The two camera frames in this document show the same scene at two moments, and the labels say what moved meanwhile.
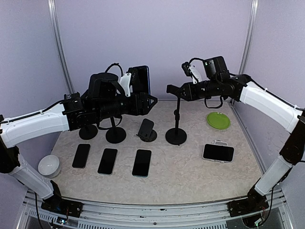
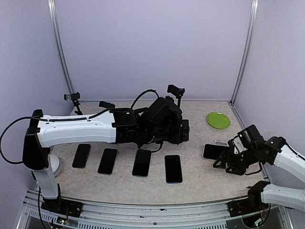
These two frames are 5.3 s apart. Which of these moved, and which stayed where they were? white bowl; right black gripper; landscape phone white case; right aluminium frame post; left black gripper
Moved: left black gripper; right black gripper
Stayed: right aluminium frame post; landscape phone white case; white bowl
